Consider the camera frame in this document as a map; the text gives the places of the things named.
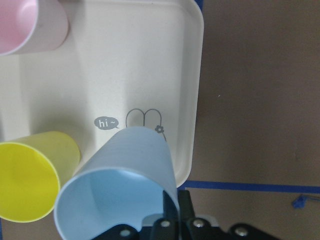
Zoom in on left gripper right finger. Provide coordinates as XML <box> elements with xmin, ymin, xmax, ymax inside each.
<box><xmin>178</xmin><ymin>190</ymin><xmax>196</xmax><ymax>225</ymax></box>

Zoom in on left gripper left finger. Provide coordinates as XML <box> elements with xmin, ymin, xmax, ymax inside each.
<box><xmin>162</xmin><ymin>190</ymin><xmax>179</xmax><ymax>225</ymax></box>

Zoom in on light blue cup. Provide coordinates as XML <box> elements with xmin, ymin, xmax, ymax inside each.
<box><xmin>54</xmin><ymin>126</ymin><xmax>180</xmax><ymax>240</ymax></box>

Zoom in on yellow plastic cup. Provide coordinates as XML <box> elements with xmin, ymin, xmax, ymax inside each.
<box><xmin>0</xmin><ymin>131</ymin><xmax>81</xmax><ymax>223</ymax></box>

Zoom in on pink plastic cup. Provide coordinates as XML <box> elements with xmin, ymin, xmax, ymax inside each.
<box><xmin>0</xmin><ymin>0</ymin><xmax>69</xmax><ymax>56</ymax></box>

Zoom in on cream plastic tray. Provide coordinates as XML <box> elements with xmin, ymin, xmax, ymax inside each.
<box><xmin>0</xmin><ymin>0</ymin><xmax>204</xmax><ymax>186</ymax></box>

